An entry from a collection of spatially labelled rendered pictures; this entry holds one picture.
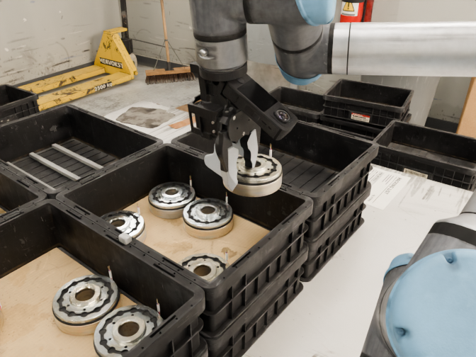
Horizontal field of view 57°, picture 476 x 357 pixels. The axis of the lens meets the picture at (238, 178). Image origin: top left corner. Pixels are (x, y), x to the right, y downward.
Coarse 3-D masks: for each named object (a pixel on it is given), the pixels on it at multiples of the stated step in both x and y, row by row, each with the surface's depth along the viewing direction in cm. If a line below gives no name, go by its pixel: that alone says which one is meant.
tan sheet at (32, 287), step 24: (48, 264) 82; (72, 264) 82; (0, 288) 76; (24, 288) 76; (48, 288) 76; (24, 312) 72; (48, 312) 72; (0, 336) 68; (24, 336) 68; (48, 336) 68; (72, 336) 68
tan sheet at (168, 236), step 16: (128, 208) 97; (144, 208) 97; (160, 224) 92; (176, 224) 92; (240, 224) 92; (144, 240) 88; (160, 240) 88; (176, 240) 88; (192, 240) 88; (208, 240) 88; (224, 240) 88; (240, 240) 88; (256, 240) 88; (176, 256) 84; (224, 256) 84
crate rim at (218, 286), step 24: (168, 144) 102; (120, 168) 93; (72, 192) 85; (288, 192) 84; (96, 216) 78; (288, 216) 78; (264, 240) 72; (168, 264) 67; (240, 264) 67; (216, 288) 63
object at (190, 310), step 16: (32, 208) 80; (64, 208) 80; (0, 224) 76; (80, 224) 77; (96, 224) 76; (112, 240) 72; (144, 256) 69; (160, 272) 66; (192, 288) 63; (192, 304) 60; (176, 320) 58; (192, 320) 61; (160, 336) 56; (128, 352) 54; (144, 352) 54
